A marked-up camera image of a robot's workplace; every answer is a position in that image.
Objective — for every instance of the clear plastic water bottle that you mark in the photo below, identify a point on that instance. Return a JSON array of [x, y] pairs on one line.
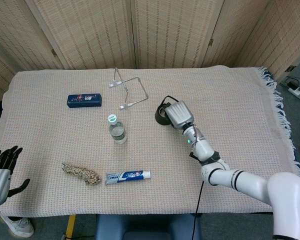
[[117, 130]]

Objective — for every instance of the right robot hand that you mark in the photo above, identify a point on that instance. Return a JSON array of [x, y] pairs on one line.
[[178, 113]]

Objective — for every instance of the blue white toothpaste tube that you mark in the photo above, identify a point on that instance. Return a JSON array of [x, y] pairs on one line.
[[127, 176]]

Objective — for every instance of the beige woven tablecloth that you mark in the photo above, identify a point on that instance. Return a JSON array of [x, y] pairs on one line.
[[115, 150]]

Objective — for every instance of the white power strip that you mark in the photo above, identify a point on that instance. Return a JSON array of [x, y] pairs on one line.
[[298, 91]]

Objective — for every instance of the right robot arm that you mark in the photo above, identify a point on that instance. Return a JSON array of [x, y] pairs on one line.
[[242, 180]]

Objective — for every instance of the white sneaker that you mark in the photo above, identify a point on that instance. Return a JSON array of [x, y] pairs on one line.
[[18, 226]]

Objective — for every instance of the folding woven screen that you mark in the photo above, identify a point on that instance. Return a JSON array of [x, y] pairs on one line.
[[150, 32]]

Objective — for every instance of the black cast iron teapot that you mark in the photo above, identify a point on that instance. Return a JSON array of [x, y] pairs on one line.
[[162, 117]]

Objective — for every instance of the yellow floor tape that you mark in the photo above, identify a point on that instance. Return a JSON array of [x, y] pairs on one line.
[[70, 226]]

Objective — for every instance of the blue rectangular box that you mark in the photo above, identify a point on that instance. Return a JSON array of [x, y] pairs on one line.
[[84, 100]]

